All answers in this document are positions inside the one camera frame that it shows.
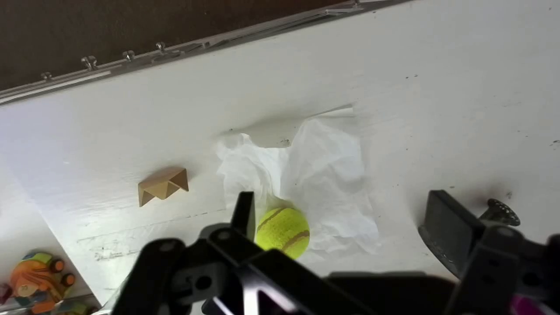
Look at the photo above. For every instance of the yellow-green tennis ball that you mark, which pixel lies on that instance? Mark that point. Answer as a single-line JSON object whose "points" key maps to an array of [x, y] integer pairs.
{"points": [[284, 230]]}

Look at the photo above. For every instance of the orange toy car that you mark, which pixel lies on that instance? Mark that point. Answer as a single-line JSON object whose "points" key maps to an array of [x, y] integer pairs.
{"points": [[40, 283]]}

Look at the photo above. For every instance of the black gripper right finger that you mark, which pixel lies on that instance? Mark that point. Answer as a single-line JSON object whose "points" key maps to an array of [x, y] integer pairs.
{"points": [[450, 232]]}

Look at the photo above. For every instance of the small brown wooden block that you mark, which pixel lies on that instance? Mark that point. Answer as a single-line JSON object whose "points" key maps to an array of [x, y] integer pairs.
{"points": [[161, 185]]}

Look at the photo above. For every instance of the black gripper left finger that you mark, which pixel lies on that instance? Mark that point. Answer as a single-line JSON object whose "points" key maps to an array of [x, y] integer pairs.
{"points": [[243, 216]]}

